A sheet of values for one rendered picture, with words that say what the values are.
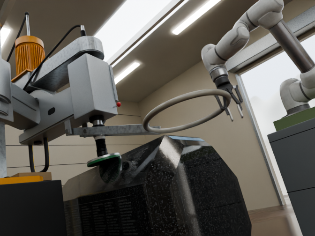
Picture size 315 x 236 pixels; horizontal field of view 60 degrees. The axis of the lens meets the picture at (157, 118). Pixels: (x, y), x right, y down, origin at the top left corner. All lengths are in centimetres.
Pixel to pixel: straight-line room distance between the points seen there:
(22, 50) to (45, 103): 62
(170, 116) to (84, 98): 649
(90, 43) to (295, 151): 154
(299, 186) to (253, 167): 474
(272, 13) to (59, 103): 151
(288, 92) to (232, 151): 491
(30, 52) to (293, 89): 209
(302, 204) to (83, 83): 160
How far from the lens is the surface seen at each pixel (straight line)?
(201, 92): 126
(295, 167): 199
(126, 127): 161
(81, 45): 201
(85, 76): 188
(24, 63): 255
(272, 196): 661
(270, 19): 193
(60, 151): 727
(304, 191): 199
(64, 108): 199
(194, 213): 134
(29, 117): 215
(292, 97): 212
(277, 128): 204
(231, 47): 144
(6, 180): 152
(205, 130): 737
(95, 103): 177
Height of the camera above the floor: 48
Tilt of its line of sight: 18 degrees up
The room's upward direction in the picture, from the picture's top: 13 degrees counter-clockwise
